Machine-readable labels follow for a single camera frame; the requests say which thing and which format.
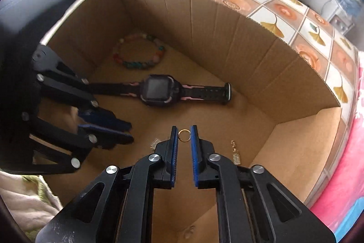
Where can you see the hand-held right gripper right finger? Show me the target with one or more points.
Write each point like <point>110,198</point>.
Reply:
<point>194,157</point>

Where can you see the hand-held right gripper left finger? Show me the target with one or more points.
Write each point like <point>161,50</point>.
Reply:
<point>174,157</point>

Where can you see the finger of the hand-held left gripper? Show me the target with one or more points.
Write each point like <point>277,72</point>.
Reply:
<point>113,122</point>
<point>113,137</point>

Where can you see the purple smartwatch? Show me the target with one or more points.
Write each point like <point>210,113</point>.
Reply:
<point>157,89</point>

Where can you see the brown cardboard box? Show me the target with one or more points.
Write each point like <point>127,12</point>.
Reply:
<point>256,89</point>

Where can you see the pink floral blanket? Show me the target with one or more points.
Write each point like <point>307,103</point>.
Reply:
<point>341,189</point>

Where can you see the white water dispenser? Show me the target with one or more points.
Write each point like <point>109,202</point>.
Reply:
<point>341,21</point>

